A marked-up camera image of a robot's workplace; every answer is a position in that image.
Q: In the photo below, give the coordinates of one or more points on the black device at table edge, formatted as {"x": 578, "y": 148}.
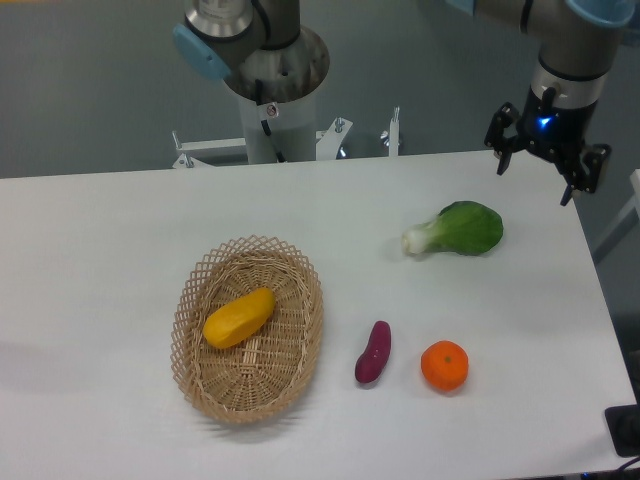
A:
{"x": 623, "y": 426}

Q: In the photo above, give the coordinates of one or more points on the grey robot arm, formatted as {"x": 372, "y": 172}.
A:
{"x": 578, "y": 44}

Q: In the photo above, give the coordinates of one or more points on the white metal mounting frame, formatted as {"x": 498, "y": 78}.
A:
{"x": 330, "y": 145}

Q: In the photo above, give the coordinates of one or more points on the green bok choy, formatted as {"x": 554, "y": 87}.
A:
{"x": 466, "y": 228}

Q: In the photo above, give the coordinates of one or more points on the orange tangerine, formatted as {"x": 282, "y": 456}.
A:
{"x": 445, "y": 365}

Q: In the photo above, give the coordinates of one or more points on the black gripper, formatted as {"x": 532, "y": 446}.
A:
{"x": 554, "y": 134}

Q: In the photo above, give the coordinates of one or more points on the yellow mango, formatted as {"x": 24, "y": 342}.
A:
{"x": 238, "y": 320}

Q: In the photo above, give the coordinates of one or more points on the purple sweet potato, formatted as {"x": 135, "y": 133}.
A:
{"x": 373, "y": 360}

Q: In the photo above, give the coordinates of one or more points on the woven wicker basket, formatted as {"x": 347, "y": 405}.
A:
{"x": 264, "y": 374}

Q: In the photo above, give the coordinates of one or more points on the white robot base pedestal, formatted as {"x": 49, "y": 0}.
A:
{"x": 271, "y": 63}

